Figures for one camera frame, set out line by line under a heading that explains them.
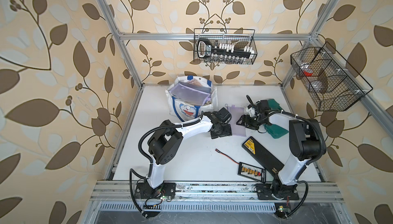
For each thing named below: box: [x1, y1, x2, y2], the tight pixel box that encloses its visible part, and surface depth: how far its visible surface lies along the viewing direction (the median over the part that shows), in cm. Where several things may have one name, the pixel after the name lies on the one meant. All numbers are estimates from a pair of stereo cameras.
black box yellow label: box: [241, 136, 285, 177], surface depth 86 cm
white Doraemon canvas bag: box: [165, 75, 218, 122], surface depth 91 cm
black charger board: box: [237, 161, 267, 184], surface depth 80 cm
